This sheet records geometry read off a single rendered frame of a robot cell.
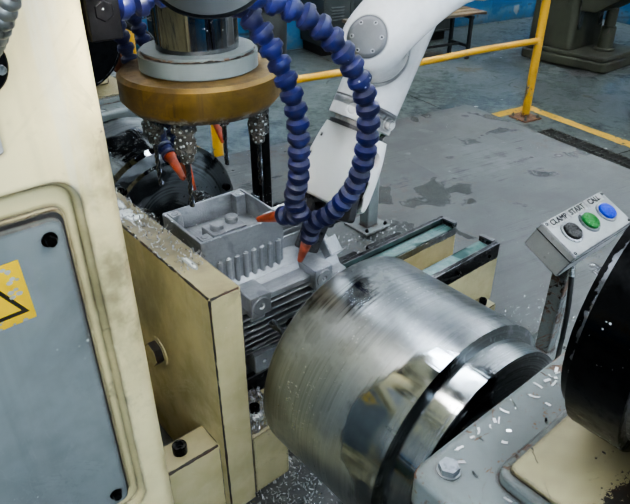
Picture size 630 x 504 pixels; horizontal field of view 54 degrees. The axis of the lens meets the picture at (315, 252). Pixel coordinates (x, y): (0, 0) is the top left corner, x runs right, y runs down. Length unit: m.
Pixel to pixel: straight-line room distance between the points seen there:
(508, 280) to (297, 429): 0.80
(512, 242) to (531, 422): 0.99
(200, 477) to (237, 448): 0.06
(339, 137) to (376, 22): 0.16
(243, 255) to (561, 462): 0.46
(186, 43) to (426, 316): 0.36
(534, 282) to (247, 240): 0.74
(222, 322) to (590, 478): 0.38
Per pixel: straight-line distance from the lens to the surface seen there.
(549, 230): 0.96
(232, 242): 0.76
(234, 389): 0.73
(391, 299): 0.60
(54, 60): 0.46
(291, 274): 0.81
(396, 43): 0.71
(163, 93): 0.65
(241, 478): 0.84
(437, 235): 1.22
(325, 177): 0.79
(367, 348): 0.57
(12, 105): 0.46
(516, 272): 1.37
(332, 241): 0.84
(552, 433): 0.49
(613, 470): 0.48
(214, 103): 0.64
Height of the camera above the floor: 1.51
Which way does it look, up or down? 31 degrees down
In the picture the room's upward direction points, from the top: straight up
